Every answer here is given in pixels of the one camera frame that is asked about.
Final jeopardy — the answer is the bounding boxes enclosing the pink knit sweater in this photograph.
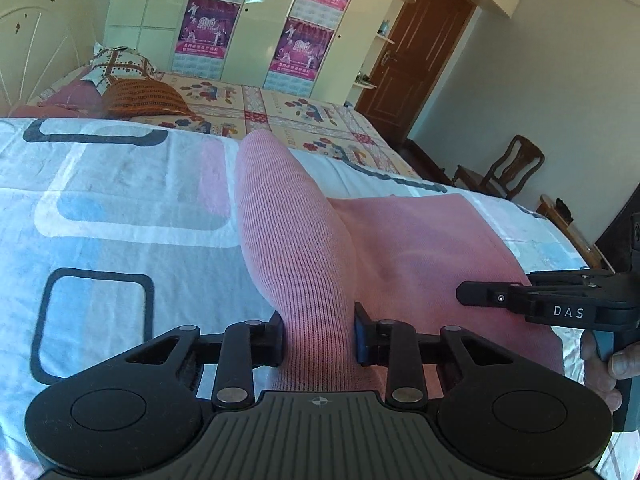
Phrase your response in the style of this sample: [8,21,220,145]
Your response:
[235,131,564,392]

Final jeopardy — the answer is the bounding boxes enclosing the person's right hand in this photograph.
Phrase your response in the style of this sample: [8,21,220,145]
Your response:
[580,330,640,412]

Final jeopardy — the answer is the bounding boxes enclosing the wooden side table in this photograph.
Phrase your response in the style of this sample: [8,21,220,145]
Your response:
[536,194,611,270]

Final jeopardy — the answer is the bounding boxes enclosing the dark wooden chair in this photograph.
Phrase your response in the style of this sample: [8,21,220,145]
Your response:
[451,134,546,200]

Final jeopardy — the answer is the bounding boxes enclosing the brown wooden door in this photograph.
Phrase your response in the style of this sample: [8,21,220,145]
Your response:
[356,0,476,146]

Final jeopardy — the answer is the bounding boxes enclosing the orange knit cushion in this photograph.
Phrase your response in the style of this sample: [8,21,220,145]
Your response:
[101,78,192,119]

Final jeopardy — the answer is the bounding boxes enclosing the cream wardrobe with posters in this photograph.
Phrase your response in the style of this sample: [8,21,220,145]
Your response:
[104,0,395,104]

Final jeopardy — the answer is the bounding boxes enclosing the patterned pillow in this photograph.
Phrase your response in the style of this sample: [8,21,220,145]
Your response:
[81,42,157,94]

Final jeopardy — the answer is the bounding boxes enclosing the cream round headboard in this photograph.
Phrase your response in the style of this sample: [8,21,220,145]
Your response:
[1,0,111,116]

